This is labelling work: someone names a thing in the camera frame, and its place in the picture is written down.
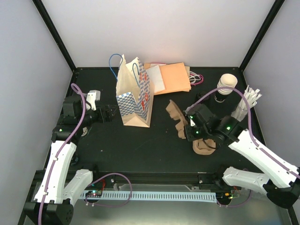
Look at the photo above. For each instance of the brown cardboard cup carrier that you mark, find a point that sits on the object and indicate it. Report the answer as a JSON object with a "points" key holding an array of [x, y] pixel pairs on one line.
{"points": [[200, 148]]}

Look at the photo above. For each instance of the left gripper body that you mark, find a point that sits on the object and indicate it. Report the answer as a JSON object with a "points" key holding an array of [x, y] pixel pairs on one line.
{"points": [[102, 118]]}

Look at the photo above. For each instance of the blue checkered paper bag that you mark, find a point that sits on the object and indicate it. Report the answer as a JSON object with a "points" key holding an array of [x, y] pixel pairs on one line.
{"points": [[134, 93]]}

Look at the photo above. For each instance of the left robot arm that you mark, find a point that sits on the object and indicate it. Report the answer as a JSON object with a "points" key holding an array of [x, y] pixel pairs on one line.
{"points": [[54, 202]]}

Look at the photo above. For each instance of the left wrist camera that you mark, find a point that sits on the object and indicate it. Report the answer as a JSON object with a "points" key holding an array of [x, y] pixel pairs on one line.
{"points": [[91, 98]]}

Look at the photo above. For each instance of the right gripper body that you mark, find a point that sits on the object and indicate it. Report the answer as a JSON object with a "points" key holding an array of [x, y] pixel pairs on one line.
{"points": [[202, 133]]}

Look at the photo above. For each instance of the stack of paper cups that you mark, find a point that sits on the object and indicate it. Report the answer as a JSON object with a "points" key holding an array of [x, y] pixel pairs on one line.
{"points": [[226, 80]]}

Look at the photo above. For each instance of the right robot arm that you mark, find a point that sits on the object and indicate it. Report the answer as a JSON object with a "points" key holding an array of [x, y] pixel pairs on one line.
{"points": [[278, 180]]}

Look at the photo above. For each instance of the stack of orange paper bags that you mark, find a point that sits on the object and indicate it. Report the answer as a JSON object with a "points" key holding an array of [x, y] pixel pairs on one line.
{"points": [[168, 78]]}

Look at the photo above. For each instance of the white slotted cable duct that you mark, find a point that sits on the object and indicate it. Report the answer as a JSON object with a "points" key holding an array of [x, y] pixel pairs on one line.
{"points": [[150, 196]]}

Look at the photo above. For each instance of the jar of wrapped straws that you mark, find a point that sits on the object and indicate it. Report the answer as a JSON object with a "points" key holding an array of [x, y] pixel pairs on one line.
{"points": [[251, 97]]}

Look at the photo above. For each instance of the white paper cup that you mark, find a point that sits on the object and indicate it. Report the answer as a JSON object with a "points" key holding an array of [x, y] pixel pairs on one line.
{"points": [[84, 131]]}

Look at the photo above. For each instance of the stack of black lids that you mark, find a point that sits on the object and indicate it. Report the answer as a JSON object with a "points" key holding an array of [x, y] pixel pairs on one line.
{"points": [[199, 95]]}

